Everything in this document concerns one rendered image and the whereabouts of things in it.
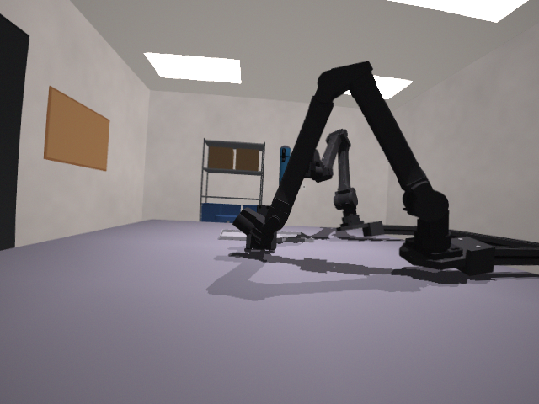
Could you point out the white shallow rectangular tray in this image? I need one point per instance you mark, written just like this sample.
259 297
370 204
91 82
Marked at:
282 236

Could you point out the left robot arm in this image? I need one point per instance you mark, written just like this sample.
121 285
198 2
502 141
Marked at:
432 239

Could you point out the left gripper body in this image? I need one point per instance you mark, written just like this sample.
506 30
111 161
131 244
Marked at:
250 243

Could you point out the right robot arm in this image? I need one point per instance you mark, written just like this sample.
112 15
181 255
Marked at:
339 143

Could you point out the blue electric screwdriver barrel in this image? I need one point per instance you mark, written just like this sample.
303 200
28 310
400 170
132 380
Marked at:
285 153

